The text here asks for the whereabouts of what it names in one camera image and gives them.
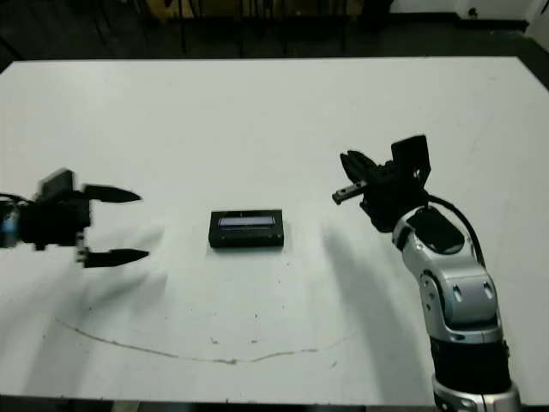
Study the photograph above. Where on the black trash bin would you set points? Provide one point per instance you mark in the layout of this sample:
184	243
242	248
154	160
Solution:
375	13

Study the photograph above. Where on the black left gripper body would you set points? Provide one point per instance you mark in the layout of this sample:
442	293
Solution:
56	221

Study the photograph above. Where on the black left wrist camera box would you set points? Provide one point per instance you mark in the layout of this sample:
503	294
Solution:
58	183

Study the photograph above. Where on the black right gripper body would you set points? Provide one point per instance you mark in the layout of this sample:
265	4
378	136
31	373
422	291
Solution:
390	197

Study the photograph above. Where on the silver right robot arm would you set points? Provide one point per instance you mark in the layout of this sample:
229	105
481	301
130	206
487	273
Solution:
463	292

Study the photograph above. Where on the black lid with silver label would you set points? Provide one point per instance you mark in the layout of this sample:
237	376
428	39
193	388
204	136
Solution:
246	240

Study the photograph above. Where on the small black wall fixture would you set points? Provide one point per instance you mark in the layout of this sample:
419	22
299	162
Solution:
472	11

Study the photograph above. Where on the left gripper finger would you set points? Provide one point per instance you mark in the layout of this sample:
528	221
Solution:
109	194
113	257

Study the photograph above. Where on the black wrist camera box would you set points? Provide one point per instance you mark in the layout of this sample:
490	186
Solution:
58	183
412	156

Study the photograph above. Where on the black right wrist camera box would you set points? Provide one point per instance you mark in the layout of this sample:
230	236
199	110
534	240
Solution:
412	156

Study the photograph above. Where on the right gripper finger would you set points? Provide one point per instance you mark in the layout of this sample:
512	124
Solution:
354	169
364	165

